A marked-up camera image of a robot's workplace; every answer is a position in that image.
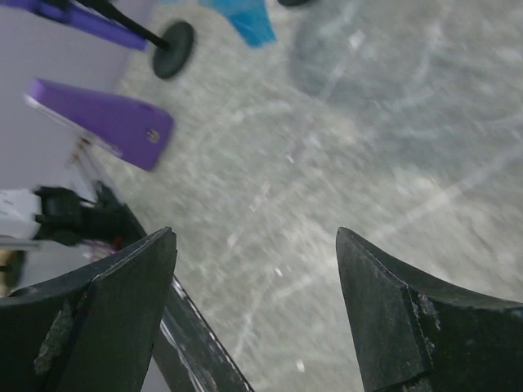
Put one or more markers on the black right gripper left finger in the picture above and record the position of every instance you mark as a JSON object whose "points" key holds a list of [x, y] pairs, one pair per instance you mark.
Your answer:
{"points": [[92, 329]]}

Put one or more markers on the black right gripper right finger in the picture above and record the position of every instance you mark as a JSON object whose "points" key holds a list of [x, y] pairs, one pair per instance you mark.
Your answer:
{"points": [[415, 332]]}

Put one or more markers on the blue plastic trash bag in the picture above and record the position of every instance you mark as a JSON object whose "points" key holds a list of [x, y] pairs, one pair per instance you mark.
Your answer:
{"points": [[250, 19]]}

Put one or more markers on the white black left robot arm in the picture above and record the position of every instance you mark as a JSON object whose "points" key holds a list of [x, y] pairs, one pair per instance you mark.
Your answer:
{"points": [[60, 215]]}

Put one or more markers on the purple wedge holder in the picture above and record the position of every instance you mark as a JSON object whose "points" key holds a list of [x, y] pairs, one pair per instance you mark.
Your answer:
{"points": [[133, 130]]}

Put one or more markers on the purple microphone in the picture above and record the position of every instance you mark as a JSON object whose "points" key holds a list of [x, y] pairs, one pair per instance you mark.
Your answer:
{"points": [[66, 13]]}

